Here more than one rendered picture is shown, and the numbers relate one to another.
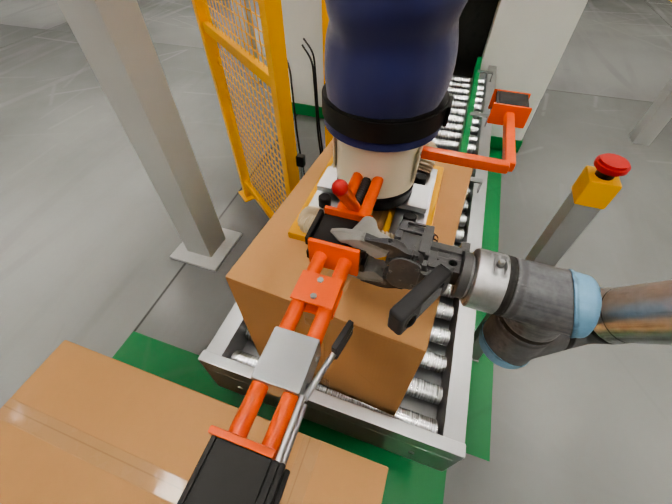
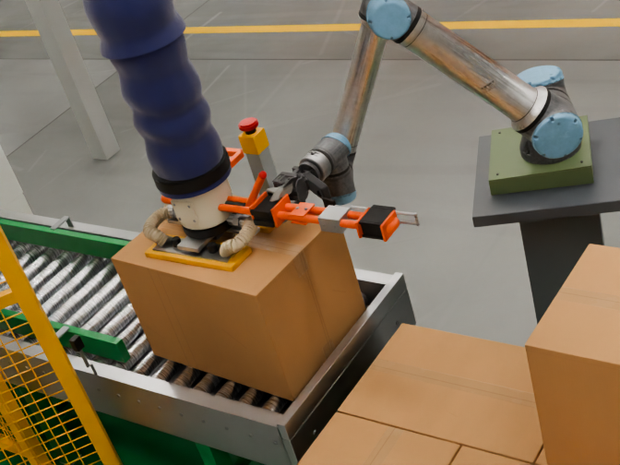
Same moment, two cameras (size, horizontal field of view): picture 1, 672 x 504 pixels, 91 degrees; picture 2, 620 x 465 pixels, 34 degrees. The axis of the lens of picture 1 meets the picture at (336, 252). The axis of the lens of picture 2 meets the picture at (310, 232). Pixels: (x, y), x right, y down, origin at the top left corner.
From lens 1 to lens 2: 2.53 m
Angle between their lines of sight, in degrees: 52
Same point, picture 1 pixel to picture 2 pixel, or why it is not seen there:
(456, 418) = (378, 277)
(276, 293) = (279, 270)
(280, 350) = (329, 214)
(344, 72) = (196, 155)
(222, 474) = (372, 216)
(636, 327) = (351, 134)
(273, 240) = (232, 278)
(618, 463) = (447, 274)
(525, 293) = (328, 150)
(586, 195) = (258, 145)
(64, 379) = not seen: outside the picture
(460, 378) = not seen: hidden behind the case
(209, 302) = not seen: outside the picture
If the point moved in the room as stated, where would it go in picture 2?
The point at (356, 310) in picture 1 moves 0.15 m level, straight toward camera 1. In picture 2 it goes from (304, 238) to (352, 238)
